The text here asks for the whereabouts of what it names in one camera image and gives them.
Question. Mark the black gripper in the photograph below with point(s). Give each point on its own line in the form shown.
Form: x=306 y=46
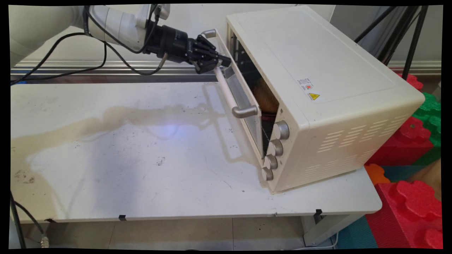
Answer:
x=169 y=42

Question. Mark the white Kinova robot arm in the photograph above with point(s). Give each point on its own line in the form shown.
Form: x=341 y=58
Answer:
x=116 y=24

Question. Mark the brown bread loaf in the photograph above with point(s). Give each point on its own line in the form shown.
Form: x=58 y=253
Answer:
x=266 y=98

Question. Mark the white printed label sticker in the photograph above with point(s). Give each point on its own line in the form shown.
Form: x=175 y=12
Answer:
x=305 y=84

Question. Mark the large silver oven knob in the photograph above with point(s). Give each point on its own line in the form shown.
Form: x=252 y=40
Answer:
x=281 y=130

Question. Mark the cream toaster oven body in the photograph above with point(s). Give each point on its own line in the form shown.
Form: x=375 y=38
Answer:
x=317 y=53

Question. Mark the yellow warning triangle sticker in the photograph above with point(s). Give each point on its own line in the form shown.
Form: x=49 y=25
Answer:
x=314 y=96

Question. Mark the orange foam block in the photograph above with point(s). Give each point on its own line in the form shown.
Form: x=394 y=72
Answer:
x=376 y=173

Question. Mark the black tripod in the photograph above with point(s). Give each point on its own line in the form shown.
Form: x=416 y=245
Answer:
x=413 y=42

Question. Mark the small red foam block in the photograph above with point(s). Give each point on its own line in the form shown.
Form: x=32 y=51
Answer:
x=413 y=82

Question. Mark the teal foam block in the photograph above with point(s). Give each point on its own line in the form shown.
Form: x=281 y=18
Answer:
x=399 y=173

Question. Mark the green foam block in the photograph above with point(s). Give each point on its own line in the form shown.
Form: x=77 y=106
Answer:
x=430 y=113

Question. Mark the teal floor mat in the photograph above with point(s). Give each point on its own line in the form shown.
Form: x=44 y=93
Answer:
x=356 y=236

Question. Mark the large red foam block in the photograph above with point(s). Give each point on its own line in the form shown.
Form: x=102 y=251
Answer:
x=406 y=215

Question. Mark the aluminium rail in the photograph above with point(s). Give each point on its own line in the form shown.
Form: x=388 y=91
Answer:
x=169 y=72

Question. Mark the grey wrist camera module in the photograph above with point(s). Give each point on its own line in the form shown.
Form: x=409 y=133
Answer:
x=163 y=10

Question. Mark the white table leg frame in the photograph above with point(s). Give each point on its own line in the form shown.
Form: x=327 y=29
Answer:
x=325 y=225

